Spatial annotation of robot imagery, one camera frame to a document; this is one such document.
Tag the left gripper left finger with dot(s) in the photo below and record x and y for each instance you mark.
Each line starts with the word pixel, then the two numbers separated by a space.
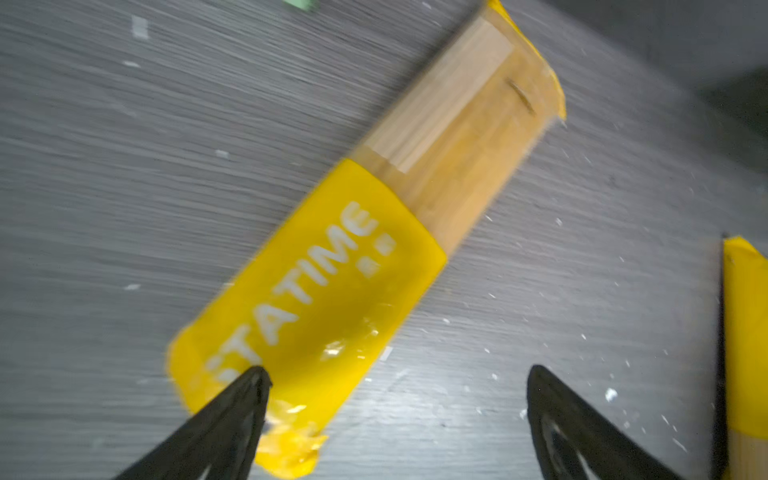
pixel 219 442

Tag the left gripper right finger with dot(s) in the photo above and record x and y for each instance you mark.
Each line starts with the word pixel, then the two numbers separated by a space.
pixel 572 440

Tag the yellow Pastatime spaghetti bag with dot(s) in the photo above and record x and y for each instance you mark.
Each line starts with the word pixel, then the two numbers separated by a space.
pixel 745 339

